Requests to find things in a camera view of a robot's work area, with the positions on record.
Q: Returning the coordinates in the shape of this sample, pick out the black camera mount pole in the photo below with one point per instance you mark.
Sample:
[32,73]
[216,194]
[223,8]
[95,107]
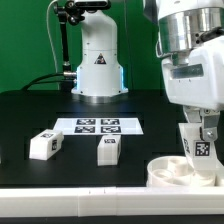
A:
[67,14]

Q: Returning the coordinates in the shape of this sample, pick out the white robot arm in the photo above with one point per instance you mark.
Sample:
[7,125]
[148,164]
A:
[190,45]

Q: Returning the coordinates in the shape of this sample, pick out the white front fence bar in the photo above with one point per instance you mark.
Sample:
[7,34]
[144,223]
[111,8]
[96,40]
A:
[110,201]

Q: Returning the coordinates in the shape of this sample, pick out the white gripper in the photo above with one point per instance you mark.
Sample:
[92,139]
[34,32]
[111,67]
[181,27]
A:
[202,87]

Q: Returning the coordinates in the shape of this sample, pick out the white marker sheet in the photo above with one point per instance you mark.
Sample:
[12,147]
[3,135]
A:
[98,126]

